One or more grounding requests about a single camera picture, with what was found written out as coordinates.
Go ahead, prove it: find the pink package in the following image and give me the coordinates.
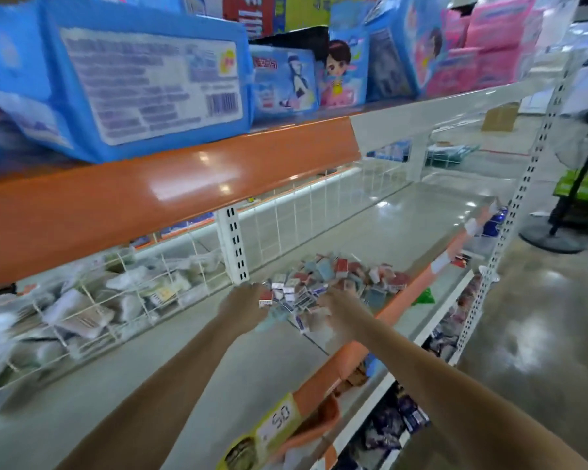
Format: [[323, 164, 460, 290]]
[[423, 48, 482, 99], [465, 0, 540, 53], [475, 46, 531, 91]]

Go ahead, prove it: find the person's right forearm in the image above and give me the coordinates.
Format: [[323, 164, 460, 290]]
[[351, 316, 588, 470]]

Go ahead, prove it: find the row of dark snack packets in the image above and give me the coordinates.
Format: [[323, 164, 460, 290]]
[[331, 279, 483, 470]]

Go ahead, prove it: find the person's right hand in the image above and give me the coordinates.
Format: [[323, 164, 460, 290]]
[[316, 285, 376, 341]]

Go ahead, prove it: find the person's left hand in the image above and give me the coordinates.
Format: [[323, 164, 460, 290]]
[[216, 281, 272, 341]]

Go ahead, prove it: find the white wire grid panel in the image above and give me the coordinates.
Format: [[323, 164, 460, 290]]
[[0, 151, 423, 407]]

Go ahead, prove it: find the row of blue packages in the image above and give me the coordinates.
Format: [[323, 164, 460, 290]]
[[0, 0, 452, 165]]

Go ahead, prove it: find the person's left forearm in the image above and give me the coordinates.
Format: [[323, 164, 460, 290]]
[[54, 318, 251, 470]]

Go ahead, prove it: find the pile of mixed erasers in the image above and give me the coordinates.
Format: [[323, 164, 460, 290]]
[[257, 253, 415, 336]]

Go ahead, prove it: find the white orange metal shelf unit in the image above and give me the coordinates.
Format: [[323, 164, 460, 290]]
[[0, 48, 584, 470]]

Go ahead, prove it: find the brown cardboard box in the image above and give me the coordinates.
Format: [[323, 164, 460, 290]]
[[481, 101, 521, 134]]

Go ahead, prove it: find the pile of white packets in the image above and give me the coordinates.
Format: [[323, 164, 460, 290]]
[[0, 244, 229, 392]]

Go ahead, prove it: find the red package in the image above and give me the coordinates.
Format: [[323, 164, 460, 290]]
[[222, 0, 276, 41]]

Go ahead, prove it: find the yellow price label strip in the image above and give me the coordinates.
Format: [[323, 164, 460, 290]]
[[216, 390, 304, 470]]

